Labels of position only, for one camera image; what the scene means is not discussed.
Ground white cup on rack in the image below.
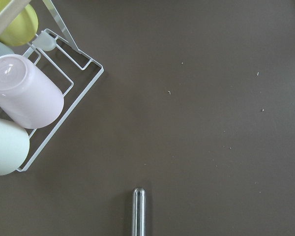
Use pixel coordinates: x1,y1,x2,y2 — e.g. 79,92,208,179
0,118,30,176

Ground white wire cup rack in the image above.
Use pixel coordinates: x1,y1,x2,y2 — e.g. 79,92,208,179
16,0,104,172

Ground steel muddler black tip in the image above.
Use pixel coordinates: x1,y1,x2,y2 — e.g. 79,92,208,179
131,187,146,236

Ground yellow cup on rack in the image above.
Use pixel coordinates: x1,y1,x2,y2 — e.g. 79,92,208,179
0,0,38,46

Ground wooden rack handle bar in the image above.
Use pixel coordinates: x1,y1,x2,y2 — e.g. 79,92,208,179
0,0,30,34

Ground pink cup on rack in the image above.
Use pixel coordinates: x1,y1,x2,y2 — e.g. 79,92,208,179
0,54,64,129

